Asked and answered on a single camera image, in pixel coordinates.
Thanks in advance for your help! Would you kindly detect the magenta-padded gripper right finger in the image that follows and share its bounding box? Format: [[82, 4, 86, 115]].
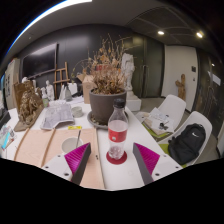
[[131, 142, 183, 186]]

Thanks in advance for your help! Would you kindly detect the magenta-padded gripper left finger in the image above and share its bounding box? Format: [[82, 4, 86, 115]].
[[41, 142, 92, 185]]

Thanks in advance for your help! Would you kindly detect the clear bottle with red label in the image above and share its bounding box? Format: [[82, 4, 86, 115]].
[[107, 98, 130, 160]]

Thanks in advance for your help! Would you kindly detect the white mug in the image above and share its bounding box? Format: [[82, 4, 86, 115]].
[[60, 136, 84, 155]]

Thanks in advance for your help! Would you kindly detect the metal spoon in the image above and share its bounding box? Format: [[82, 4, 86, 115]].
[[75, 129, 82, 149]]

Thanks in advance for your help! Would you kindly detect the grey plant saucer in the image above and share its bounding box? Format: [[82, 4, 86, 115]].
[[87, 110, 129, 130]]

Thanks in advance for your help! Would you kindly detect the beige canvas board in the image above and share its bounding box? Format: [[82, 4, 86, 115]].
[[13, 127, 106, 190]]

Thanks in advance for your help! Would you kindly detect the stack of papers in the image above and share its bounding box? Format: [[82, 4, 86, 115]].
[[143, 107, 175, 133]]

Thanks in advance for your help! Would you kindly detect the black backpack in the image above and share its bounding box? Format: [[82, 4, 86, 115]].
[[167, 123, 207, 166]]

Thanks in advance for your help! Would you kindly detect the folded newspaper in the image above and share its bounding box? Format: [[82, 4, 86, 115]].
[[39, 102, 76, 131]]

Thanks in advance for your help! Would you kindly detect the small white cup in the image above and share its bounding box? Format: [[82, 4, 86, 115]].
[[70, 105, 84, 118]]

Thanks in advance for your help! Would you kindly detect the white chair with green cushion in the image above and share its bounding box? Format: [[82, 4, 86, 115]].
[[134, 94, 187, 141], [158, 110, 213, 168]]

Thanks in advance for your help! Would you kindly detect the dried plant in grey pot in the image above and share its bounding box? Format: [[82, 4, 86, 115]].
[[74, 34, 131, 126]]

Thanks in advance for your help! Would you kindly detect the dark spray bottle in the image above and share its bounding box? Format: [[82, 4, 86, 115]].
[[63, 83, 73, 103]]

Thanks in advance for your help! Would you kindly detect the small green bottle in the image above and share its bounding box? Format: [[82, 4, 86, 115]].
[[40, 87, 50, 108]]

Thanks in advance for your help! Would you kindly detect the brown carved wooden sculpture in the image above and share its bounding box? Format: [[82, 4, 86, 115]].
[[13, 80, 45, 133]]

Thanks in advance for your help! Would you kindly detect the plain white chair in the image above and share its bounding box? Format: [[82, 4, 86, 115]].
[[59, 82, 79, 99]]

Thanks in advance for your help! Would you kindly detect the cardboard box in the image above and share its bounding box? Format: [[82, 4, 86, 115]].
[[77, 73, 98, 104]]

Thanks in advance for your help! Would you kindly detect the small white figurine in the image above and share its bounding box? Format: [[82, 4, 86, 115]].
[[45, 79, 55, 101]]

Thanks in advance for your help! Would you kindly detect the wooden figure sculpture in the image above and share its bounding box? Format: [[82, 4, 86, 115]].
[[175, 73, 187, 101]]

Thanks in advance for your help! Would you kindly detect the wooden easel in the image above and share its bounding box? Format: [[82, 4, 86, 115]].
[[53, 61, 72, 99]]

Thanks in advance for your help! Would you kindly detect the black case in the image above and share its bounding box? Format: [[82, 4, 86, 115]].
[[0, 108, 12, 129]]

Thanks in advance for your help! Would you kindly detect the tall white plaster statue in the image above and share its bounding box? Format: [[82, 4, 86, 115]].
[[120, 53, 143, 113]]

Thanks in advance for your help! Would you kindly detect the beige panel with pictures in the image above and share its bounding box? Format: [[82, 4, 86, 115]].
[[4, 58, 21, 111]]

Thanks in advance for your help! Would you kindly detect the black wall screen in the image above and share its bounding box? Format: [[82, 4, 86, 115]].
[[21, 42, 58, 78]]

